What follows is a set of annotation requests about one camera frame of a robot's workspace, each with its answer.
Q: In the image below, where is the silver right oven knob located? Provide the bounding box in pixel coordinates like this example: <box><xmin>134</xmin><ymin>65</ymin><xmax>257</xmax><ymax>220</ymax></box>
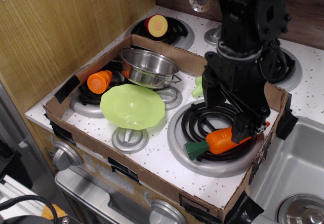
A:
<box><xmin>149</xmin><ymin>199</ymin><xmax>187</xmax><ymax>224</ymax></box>

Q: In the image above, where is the light green plastic plate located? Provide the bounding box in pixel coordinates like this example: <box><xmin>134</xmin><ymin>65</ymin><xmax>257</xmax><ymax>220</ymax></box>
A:
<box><xmin>100</xmin><ymin>84</ymin><xmax>165</xmax><ymax>130</ymax></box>

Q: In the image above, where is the silver front top knob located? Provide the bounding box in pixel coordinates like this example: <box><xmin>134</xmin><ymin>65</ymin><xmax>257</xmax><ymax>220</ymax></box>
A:
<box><xmin>112</xmin><ymin>127</ymin><xmax>149</xmax><ymax>154</ymax></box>

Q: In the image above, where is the orange toy carrot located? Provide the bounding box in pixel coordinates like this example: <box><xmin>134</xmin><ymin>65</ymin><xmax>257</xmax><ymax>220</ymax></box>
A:
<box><xmin>184</xmin><ymin>127</ymin><xmax>264</xmax><ymax>161</ymax></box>

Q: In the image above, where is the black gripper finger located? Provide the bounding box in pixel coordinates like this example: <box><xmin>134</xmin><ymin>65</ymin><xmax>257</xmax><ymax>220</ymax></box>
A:
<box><xmin>202</xmin><ymin>79</ymin><xmax>226</xmax><ymax>108</ymax></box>
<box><xmin>231</xmin><ymin>113</ymin><xmax>266</xmax><ymax>144</ymax></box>

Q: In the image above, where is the silver oven knob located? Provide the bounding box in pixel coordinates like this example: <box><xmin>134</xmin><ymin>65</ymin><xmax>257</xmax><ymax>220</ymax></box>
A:
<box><xmin>53</xmin><ymin>141</ymin><xmax>83</xmax><ymax>171</ymax></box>
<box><xmin>149</xmin><ymin>199</ymin><xmax>187</xmax><ymax>224</ymax></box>

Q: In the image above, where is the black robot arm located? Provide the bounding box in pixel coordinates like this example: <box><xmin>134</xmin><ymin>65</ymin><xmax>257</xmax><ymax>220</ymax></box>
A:
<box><xmin>202</xmin><ymin>0</ymin><xmax>291</xmax><ymax>143</ymax></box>

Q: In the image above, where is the red yellow toy fruit half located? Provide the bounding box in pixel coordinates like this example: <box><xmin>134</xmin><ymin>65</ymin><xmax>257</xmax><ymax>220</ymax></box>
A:
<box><xmin>144</xmin><ymin>14</ymin><xmax>168</xmax><ymax>38</ymax></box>

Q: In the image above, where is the green toy broccoli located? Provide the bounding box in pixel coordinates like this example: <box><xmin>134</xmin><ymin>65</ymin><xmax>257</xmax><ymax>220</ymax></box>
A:
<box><xmin>191</xmin><ymin>76</ymin><xmax>203</xmax><ymax>98</ymax></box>

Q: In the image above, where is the silver stove knob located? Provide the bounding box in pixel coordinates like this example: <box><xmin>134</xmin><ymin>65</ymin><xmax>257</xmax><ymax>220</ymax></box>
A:
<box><xmin>155</xmin><ymin>87</ymin><xmax>183</xmax><ymax>110</ymax></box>
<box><xmin>204</xmin><ymin>25</ymin><xmax>222</xmax><ymax>46</ymax></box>

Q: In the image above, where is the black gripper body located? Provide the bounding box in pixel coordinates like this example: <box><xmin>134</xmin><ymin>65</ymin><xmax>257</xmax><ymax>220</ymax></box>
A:
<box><xmin>202</xmin><ymin>52</ymin><xmax>270</xmax><ymax>118</ymax></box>

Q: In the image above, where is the grey toy sink basin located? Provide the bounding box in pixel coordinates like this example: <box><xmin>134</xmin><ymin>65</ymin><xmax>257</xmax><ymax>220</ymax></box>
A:
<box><xmin>249</xmin><ymin>117</ymin><xmax>323</xmax><ymax>223</ymax></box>

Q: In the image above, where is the front right black burner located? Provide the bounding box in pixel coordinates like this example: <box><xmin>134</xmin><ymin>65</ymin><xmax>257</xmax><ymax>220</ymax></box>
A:
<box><xmin>167</xmin><ymin>100</ymin><xmax>264</xmax><ymax>177</ymax></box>

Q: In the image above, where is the orange sponge piece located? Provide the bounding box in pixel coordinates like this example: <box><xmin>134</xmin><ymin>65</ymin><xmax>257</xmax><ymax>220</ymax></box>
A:
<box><xmin>41</xmin><ymin>204</ymin><xmax>66</xmax><ymax>220</ymax></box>

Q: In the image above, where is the silver back stove knob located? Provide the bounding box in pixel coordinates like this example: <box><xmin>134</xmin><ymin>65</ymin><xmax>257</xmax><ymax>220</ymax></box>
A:
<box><xmin>204</xmin><ymin>25</ymin><xmax>222</xmax><ymax>46</ymax></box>

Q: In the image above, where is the silver left oven knob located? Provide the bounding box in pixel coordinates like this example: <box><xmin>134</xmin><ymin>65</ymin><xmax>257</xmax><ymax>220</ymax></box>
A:
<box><xmin>53</xmin><ymin>141</ymin><xmax>83</xmax><ymax>171</ymax></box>

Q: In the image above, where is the black cable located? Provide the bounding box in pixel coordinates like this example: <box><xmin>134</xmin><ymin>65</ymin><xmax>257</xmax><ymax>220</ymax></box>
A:
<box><xmin>0</xmin><ymin>195</ymin><xmax>58</xmax><ymax>224</ymax></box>

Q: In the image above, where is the orange toy carrot stub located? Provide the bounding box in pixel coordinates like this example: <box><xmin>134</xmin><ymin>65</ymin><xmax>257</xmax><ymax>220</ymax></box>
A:
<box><xmin>87</xmin><ymin>70</ymin><xmax>113</xmax><ymax>94</ymax></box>

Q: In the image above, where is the silver centre stove knob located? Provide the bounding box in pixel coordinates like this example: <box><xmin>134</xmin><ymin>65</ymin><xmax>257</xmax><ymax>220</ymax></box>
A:
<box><xmin>155</xmin><ymin>87</ymin><xmax>183</xmax><ymax>110</ymax></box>

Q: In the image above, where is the back right black burner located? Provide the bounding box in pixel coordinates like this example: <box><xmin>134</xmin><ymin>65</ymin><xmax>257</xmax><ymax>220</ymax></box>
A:
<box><xmin>261</xmin><ymin>47</ymin><xmax>303</xmax><ymax>92</ymax></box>

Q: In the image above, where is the silver sink drain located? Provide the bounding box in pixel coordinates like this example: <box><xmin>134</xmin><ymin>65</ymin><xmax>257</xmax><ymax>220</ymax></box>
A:
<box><xmin>276</xmin><ymin>194</ymin><xmax>323</xmax><ymax>223</ymax></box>

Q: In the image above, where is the silver oven door handle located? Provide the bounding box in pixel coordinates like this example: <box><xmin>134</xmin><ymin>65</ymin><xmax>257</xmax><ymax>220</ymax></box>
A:
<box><xmin>55</xmin><ymin>169</ymin><xmax>150</xmax><ymax>223</ymax></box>

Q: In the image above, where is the small steel pot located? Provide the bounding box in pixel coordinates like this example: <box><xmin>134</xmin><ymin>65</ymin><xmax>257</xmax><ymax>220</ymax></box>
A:
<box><xmin>119</xmin><ymin>48</ymin><xmax>182</xmax><ymax>89</ymax></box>

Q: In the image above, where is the front left black burner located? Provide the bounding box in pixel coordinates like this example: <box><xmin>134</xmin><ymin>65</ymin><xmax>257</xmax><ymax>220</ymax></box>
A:
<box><xmin>70</xmin><ymin>60</ymin><xmax>127</xmax><ymax>118</ymax></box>

